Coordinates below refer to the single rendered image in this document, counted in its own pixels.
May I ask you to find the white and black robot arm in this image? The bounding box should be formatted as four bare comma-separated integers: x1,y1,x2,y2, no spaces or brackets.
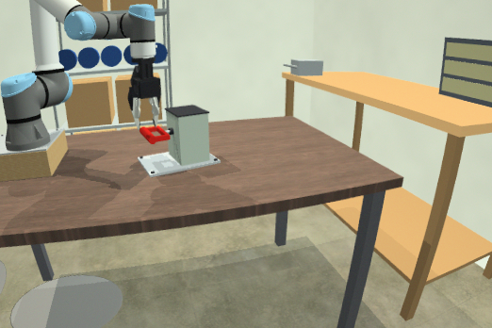
1,0,157,152

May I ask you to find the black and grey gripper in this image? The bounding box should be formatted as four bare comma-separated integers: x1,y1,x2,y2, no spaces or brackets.
128,57,161,130

